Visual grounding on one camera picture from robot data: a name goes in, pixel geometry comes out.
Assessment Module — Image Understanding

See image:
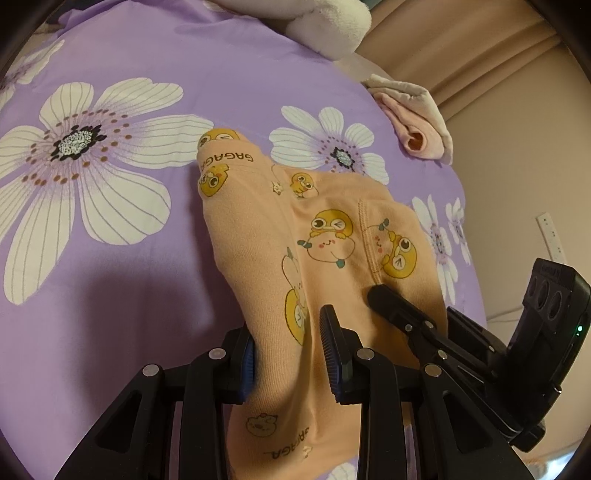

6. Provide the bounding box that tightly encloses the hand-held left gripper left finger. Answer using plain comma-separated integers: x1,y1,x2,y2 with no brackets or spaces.
54,325,257,480

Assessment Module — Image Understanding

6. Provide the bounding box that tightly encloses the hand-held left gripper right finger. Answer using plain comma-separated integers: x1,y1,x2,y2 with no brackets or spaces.
318,305,534,480

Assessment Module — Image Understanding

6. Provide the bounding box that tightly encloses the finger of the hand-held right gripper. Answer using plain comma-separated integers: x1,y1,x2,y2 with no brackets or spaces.
367,285,483,384
445,307,509,360

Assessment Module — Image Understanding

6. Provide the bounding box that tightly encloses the orange cartoon print garment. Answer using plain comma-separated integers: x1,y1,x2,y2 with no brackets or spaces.
196,129,448,480

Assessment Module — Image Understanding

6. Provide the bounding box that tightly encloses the white power strip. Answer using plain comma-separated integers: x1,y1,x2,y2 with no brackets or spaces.
538,212,566,268

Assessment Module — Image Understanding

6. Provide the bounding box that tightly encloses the purple floral bed sheet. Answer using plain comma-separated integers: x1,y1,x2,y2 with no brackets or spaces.
0,0,488,480

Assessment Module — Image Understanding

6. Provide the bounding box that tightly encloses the pink folded cloth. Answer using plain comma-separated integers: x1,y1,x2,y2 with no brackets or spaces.
374,90,446,160

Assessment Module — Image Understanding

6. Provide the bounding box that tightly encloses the beige folded cloth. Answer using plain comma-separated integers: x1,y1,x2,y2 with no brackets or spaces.
362,74,455,164

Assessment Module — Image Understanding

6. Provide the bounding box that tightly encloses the beige pink curtain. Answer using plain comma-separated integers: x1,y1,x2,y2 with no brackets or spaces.
360,0,568,107

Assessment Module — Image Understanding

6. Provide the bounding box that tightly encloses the white plush blanket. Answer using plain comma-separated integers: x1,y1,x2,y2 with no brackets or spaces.
286,0,372,58

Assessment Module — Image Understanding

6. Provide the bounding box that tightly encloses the lilac grey cloth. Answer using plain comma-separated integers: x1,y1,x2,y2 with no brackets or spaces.
203,0,305,21

